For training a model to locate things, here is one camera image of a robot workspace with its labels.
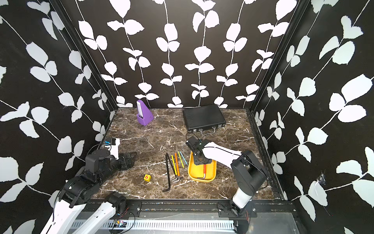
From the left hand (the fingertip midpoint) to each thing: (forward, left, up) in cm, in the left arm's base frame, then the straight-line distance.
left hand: (131, 151), depth 69 cm
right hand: (+4, -35, -20) cm, 41 cm away
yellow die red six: (-6, -4, -21) cm, 22 cm away
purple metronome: (+38, +4, -17) cm, 42 cm away
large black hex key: (-8, -16, -24) cm, 30 cm away
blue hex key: (+7, -25, -24) cm, 35 cm away
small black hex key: (+3, -17, -24) cm, 29 cm away
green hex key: (+6, -22, -24) cm, 33 cm away
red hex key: (-4, -37, -23) cm, 44 cm away
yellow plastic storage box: (-2, -32, -24) cm, 40 cm away
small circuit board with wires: (-27, +8, -24) cm, 36 cm away
